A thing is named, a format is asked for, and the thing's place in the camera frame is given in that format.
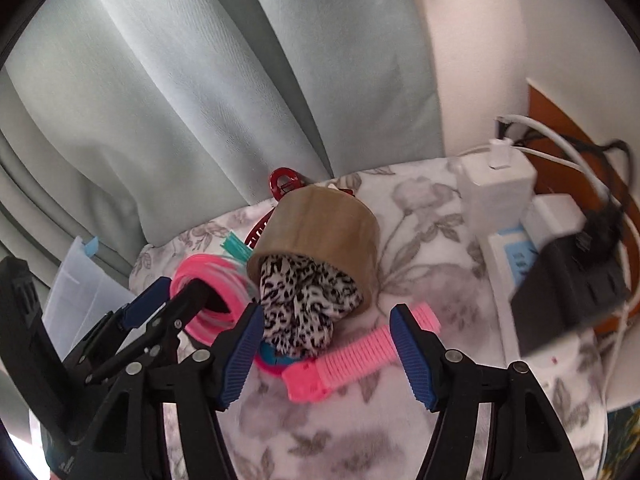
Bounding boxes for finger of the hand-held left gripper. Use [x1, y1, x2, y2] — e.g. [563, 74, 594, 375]
[65, 276, 173, 376]
[87, 280, 213, 386]

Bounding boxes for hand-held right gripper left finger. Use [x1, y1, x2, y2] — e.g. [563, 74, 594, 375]
[65, 302, 266, 480]

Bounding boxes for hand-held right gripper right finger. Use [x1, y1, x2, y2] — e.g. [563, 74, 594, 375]
[389, 304, 586, 480]

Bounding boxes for pink hair roller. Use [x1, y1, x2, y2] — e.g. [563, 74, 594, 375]
[281, 302, 443, 403]

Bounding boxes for clear plastic storage box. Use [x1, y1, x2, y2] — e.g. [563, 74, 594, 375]
[42, 236, 133, 361]

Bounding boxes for brown tape roll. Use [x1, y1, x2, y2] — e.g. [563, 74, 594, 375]
[246, 185, 381, 313]

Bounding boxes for brown wooden desktop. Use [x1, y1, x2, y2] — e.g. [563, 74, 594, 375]
[525, 82, 640, 341]

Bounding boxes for teal hair clip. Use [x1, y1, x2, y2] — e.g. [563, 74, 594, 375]
[222, 237, 251, 263]

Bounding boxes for leopard print scrunchie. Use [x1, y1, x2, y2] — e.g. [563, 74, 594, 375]
[257, 254, 363, 356]

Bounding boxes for floral fleece blanket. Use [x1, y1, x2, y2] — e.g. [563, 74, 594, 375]
[127, 157, 608, 480]

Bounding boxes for white power strip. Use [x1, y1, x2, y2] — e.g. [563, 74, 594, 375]
[457, 160, 616, 386]

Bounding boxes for red hair claw clip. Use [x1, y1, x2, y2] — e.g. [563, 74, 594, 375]
[242, 166, 357, 253]

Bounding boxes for black power adapter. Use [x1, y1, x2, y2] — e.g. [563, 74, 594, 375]
[510, 232, 631, 356]

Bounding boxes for white charger plug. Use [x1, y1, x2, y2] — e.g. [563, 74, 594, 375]
[462, 137, 538, 236]

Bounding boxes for small white plug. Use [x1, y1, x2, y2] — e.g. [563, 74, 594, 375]
[522, 195, 586, 241]

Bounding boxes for pale green curtain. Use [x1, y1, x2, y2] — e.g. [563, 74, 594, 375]
[0, 0, 446, 411]

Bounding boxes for white charging cable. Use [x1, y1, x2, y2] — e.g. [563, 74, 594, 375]
[495, 115, 640, 401]

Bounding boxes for black cable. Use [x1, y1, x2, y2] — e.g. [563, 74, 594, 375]
[510, 125, 636, 261]

